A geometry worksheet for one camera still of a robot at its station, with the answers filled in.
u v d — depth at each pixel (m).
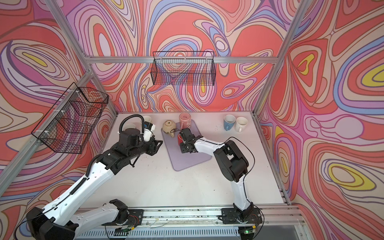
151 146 0.65
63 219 0.39
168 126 1.01
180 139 0.96
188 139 0.77
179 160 0.94
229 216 0.74
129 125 1.04
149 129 0.63
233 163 0.53
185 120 1.01
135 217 0.72
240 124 1.01
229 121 1.03
